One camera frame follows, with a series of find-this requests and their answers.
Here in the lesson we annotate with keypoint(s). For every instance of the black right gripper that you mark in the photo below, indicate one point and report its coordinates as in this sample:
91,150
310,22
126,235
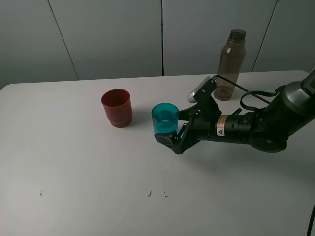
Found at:
201,119

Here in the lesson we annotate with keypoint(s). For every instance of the teal translucent plastic cup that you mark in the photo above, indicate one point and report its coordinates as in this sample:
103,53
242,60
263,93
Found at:
165,118

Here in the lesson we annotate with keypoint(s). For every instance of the smoky translucent water bottle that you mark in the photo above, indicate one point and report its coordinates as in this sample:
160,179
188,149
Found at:
231,60

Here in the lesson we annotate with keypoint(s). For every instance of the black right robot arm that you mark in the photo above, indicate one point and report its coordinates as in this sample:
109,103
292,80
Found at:
265,129

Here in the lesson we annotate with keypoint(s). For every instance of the red plastic cup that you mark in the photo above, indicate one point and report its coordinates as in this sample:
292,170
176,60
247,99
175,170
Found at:
117,106

